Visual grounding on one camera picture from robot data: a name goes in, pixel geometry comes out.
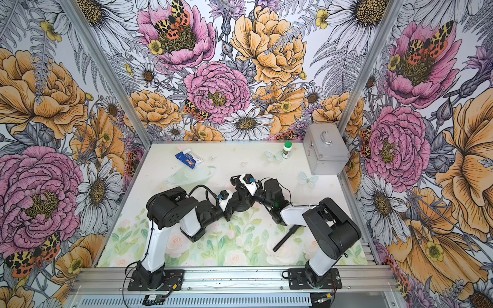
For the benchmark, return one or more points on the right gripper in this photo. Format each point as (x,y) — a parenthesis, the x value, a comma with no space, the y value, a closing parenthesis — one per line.
(250,199)

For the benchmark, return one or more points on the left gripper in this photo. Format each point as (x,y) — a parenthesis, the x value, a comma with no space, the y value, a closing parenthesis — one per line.
(229,212)

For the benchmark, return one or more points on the black round stand base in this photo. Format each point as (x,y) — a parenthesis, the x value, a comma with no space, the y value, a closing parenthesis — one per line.
(241,206)

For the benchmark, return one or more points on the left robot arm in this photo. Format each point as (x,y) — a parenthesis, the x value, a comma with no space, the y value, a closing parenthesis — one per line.
(166,210)

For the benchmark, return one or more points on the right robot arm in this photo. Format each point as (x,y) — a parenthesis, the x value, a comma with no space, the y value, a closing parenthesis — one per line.
(333,230)

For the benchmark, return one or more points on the blue gauze bandage packet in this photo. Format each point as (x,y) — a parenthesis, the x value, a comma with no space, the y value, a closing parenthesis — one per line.
(188,158)

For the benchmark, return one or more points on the white green-capped pill bottle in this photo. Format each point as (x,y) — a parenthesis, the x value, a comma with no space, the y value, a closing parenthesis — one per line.
(287,148)

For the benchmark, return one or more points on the silver first aid case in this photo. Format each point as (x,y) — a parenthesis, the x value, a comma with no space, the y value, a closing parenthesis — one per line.
(325,149)

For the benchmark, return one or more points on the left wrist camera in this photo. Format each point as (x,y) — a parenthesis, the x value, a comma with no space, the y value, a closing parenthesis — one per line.
(224,197)

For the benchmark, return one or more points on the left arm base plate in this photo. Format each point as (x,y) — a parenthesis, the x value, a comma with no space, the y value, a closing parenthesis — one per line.
(161,280)

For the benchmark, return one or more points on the white vented cable duct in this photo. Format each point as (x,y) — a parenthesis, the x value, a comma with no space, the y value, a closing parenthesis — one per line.
(198,300)

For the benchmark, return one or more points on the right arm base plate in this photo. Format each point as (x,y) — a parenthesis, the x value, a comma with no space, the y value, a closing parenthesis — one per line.
(307,279)

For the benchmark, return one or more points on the aluminium front rail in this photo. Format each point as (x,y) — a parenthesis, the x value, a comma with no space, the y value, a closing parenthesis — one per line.
(239,279)

